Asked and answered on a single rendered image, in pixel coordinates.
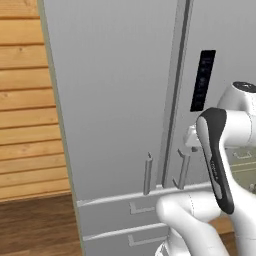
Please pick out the pale green cupboard drawer front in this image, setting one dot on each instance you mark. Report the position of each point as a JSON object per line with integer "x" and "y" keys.
{"x": 245, "y": 170}

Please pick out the grey fridge drawer front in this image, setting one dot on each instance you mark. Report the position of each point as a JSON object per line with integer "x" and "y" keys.
{"x": 106, "y": 215}
{"x": 110, "y": 246}

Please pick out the grey fridge door black panel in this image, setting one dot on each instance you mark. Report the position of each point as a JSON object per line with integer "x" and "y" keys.
{"x": 230, "y": 40}

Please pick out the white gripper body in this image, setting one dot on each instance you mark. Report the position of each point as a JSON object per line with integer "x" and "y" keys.
{"x": 191, "y": 137}

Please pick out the grey fridge door plain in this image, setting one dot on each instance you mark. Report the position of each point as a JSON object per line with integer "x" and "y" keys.
{"x": 113, "y": 100}

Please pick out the pale green fridge side panel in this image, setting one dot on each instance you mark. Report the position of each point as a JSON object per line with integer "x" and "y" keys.
{"x": 56, "y": 100}

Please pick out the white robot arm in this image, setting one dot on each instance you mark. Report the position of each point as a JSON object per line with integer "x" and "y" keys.
{"x": 196, "y": 216}

